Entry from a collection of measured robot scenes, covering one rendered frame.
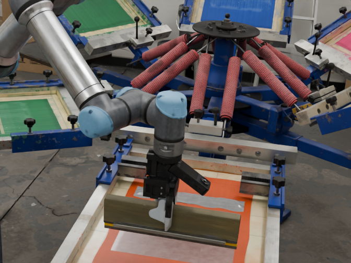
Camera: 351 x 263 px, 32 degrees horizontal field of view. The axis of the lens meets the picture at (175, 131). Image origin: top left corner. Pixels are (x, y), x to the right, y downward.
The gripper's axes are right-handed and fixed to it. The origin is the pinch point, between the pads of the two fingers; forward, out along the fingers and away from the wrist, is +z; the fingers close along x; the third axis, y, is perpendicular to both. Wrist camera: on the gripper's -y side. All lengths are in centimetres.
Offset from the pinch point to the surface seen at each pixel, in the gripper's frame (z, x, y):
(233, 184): 14, -52, -14
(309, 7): 29, -458, -54
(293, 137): 17, -108, -35
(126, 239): 14.0, -9.7, 13.8
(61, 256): 10.6, 7.6, 27.1
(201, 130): 4, -73, 1
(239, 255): 13.8, -10.6, -18.8
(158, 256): 13.9, -4.1, 3.2
